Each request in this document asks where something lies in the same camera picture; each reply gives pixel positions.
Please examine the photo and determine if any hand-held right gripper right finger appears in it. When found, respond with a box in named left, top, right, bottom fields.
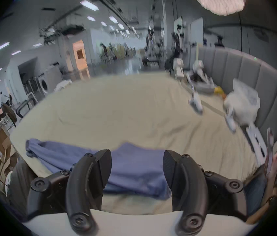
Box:
left=163, top=150, right=248, bottom=234

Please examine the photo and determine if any bed with beige sheet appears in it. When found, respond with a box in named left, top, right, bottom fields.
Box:
left=9, top=72, right=276, bottom=216

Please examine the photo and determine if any grey tray with white device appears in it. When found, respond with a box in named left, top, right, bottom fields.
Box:
left=186, top=43, right=215, bottom=94

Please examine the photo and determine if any grey padded headboard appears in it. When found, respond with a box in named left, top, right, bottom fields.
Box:
left=194, top=47, right=277, bottom=147

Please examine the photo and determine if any blue shirt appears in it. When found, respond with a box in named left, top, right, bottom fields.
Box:
left=25, top=139, right=176, bottom=200

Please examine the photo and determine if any white plastic bag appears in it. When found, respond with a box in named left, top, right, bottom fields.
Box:
left=223, top=78, right=261, bottom=127

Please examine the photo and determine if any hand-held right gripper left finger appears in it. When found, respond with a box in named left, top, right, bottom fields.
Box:
left=27, top=149, right=112, bottom=234

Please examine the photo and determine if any white washing machine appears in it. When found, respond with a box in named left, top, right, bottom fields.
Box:
left=36, top=72, right=52, bottom=98

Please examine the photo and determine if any stack of cartons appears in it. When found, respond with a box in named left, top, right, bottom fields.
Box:
left=0, top=126, right=19, bottom=197

